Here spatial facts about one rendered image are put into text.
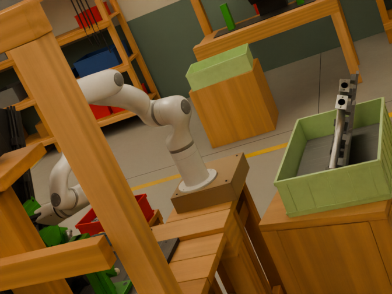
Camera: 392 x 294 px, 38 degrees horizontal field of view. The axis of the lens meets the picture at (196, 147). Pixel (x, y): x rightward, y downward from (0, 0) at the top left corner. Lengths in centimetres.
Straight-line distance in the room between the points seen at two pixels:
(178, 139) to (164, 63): 538
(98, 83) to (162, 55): 568
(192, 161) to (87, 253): 98
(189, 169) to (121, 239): 93
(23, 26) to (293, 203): 128
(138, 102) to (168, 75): 555
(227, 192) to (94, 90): 76
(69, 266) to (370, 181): 113
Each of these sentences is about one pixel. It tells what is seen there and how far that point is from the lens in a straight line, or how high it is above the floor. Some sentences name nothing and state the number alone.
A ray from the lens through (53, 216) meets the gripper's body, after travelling 218.
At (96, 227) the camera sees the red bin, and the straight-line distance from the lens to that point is 282.
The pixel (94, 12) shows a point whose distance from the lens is 737.
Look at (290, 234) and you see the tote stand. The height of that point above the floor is 73.
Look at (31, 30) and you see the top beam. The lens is 152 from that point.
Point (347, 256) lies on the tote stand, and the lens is 237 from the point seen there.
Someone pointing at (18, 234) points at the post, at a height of 134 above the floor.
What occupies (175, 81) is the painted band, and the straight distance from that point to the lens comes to 790.
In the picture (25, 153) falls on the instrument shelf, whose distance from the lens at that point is 185.
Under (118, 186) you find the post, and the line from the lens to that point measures 164.
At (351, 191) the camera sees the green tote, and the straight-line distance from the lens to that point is 226.
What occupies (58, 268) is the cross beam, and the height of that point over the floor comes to 123.
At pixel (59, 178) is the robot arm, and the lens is 204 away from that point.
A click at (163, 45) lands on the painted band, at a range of 779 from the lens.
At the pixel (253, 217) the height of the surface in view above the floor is 64.
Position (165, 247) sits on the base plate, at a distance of 231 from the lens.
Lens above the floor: 193
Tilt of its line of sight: 19 degrees down
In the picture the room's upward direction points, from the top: 24 degrees counter-clockwise
